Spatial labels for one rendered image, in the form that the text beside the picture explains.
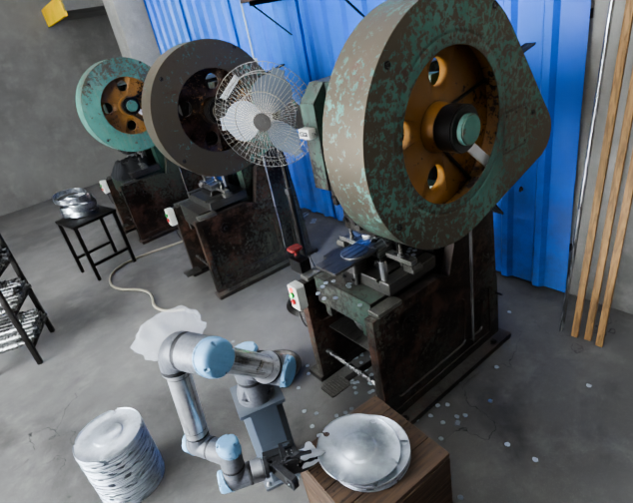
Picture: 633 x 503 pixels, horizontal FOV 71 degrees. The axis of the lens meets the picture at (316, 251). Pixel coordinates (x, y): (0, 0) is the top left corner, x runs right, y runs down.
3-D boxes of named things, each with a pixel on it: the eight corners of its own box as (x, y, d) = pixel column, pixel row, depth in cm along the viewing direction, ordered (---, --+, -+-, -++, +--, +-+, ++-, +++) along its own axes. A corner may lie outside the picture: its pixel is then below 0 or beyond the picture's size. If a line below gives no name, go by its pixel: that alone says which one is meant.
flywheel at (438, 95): (459, -63, 116) (555, 81, 164) (400, -45, 131) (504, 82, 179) (355, 197, 118) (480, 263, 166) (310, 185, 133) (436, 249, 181)
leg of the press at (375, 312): (395, 440, 202) (370, 269, 161) (377, 426, 210) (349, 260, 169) (510, 337, 246) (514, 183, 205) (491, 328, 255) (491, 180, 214)
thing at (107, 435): (136, 451, 184) (135, 450, 184) (64, 472, 181) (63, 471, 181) (146, 401, 210) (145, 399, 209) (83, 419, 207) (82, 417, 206)
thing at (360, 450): (412, 431, 159) (412, 429, 159) (380, 500, 138) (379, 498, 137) (340, 405, 173) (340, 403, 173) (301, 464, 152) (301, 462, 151)
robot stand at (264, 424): (267, 492, 191) (240, 418, 170) (256, 459, 207) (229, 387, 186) (307, 472, 196) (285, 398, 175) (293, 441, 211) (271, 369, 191)
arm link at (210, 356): (271, 351, 177) (175, 327, 131) (304, 357, 170) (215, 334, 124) (264, 382, 174) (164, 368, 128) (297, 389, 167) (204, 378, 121)
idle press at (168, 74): (220, 317, 316) (127, 53, 236) (173, 273, 391) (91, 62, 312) (377, 235, 386) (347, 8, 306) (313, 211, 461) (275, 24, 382)
